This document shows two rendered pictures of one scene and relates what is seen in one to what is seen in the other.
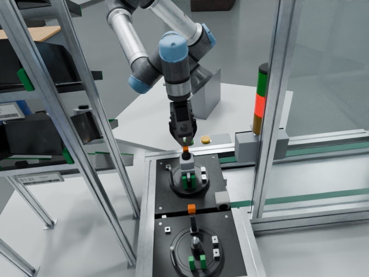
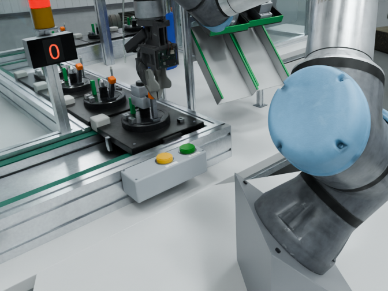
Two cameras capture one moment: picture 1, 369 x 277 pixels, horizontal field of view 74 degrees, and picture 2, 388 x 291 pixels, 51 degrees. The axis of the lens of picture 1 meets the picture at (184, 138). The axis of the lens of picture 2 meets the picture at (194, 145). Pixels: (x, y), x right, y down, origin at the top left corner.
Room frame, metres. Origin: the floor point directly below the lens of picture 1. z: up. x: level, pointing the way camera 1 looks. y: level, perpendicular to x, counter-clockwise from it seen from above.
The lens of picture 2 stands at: (1.51, -0.56, 1.43)
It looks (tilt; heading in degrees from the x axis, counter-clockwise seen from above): 26 degrees down; 142
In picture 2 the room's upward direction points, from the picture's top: 4 degrees counter-clockwise
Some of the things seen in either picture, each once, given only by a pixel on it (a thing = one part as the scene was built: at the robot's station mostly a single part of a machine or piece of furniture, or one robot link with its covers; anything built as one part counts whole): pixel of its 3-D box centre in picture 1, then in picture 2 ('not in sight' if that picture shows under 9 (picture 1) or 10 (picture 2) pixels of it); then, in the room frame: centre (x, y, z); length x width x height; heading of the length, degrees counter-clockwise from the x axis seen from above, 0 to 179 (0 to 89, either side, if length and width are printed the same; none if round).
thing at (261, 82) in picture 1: (269, 81); not in sight; (0.45, -0.19, 1.38); 0.05 x 0.05 x 0.05
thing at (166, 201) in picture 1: (189, 182); (146, 125); (0.57, 0.00, 0.96); 0.24 x 0.24 x 0.02; 89
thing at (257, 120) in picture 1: (264, 121); (43, 17); (0.45, -0.19, 1.28); 0.05 x 0.05 x 0.05
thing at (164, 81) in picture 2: (179, 134); (164, 82); (0.66, 0.02, 1.11); 0.06 x 0.03 x 0.09; 179
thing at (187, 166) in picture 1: (187, 164); (140, 92); (0.56, 0.00, 1.06); 0.08 x 0.04 x 0.07; 179
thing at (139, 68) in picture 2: (189, 126); (145, 67); (0.64, -0.02, 1.15); 0.05 x 0.02 x 0.09; 89
